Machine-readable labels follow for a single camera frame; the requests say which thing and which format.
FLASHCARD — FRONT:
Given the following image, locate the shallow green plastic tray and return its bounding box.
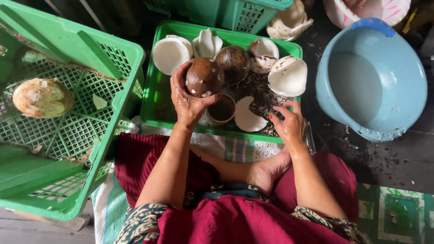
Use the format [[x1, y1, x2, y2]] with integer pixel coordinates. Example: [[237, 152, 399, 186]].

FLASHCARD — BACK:
[[140, 20, 303, 144]]

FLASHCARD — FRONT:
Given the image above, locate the person's red skirt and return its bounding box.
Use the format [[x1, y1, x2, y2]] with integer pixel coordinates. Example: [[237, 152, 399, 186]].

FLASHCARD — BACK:
[[114, 132, 360, 244]]

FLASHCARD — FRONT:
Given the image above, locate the striped woven sack mat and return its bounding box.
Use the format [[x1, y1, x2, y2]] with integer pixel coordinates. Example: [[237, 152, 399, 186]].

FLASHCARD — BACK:
[[91, 115, 317, 244]]

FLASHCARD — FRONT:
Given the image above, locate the coconut half with brown skin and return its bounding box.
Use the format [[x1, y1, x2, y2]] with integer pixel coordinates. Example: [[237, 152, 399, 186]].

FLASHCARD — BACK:
[[248, 38, 280, 74]]

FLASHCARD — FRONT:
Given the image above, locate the blue plastic basin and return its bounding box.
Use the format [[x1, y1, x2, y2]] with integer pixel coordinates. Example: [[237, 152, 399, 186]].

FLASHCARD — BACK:
[[316, 18, 428, 142]]

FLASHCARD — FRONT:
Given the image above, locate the large white coconut half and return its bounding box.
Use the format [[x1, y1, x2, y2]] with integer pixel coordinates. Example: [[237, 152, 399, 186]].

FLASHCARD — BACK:
[[267, 56, 308, 98]]

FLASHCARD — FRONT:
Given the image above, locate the pink white patterned bowl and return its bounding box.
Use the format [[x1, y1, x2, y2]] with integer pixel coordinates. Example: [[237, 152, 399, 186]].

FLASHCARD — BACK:
[[323, 0, 412, 30]]

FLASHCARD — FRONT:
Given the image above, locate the brown cylindrical cup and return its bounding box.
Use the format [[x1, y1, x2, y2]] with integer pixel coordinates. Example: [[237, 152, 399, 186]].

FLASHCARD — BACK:
[[199, 93, 237, 127]]

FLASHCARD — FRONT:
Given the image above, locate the person's foot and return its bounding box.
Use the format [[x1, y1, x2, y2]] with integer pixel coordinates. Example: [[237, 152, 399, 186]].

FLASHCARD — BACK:
[[190, 146, 293, 196]]

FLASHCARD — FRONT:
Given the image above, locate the large green plastic crate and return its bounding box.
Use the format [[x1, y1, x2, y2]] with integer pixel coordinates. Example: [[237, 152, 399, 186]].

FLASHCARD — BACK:
[[0, 0, 146, 221]]

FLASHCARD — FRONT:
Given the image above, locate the white coconut piece broken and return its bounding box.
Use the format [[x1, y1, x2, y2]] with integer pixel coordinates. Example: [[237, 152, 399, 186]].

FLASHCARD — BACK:
[[192, 28, 224, 60]]

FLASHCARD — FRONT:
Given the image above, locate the flat white coconut piece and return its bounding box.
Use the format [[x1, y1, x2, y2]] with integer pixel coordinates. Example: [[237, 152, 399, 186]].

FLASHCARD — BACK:
[[234, 96, 268, 133]]

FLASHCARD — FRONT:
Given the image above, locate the metal peeling tool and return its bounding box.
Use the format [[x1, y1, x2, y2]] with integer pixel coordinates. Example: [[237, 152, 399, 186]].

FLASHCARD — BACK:
[[272, 110, 316, 154]]

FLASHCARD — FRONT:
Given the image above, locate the peeled whole coconut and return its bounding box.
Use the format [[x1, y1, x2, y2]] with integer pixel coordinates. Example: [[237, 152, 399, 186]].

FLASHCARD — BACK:
[[12, 77, 75, 119]]

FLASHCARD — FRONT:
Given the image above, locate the small white coconut chip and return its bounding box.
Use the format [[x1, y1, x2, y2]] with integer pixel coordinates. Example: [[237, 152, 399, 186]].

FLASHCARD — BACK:
[[92, 94, 108, 110]]

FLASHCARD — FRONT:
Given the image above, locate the person's left hand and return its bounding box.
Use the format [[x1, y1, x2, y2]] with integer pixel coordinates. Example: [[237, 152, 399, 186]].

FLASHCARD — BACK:
[[170, 61, 222, 129]]

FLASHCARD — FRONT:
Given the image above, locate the person's right hand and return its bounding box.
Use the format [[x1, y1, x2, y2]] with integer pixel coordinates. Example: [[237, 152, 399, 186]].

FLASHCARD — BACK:
[[269, 101, 308, 151]]

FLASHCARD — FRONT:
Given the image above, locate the pile of coconut pieces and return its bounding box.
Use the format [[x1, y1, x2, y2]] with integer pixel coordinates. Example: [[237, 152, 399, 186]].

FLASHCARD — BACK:
[[266, 0, 314, 42]]

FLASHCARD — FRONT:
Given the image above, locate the pile of brown coconut shavings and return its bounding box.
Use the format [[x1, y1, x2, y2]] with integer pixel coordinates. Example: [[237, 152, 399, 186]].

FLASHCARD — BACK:
[[234, 72, 292, 137]]

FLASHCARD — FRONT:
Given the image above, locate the green plastic basket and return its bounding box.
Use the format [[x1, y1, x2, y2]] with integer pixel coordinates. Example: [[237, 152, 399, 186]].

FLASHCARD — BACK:
[[144, 0, 294, 35]]

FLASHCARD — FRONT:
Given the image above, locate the white peeled coconut half round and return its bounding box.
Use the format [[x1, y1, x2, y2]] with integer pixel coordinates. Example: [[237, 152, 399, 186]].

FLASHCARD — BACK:
[[152, 35, 194, 76]]

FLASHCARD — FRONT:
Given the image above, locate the green patterned floor mat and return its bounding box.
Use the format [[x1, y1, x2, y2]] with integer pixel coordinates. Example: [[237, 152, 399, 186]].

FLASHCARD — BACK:
[[356, 182, 434, 244]]

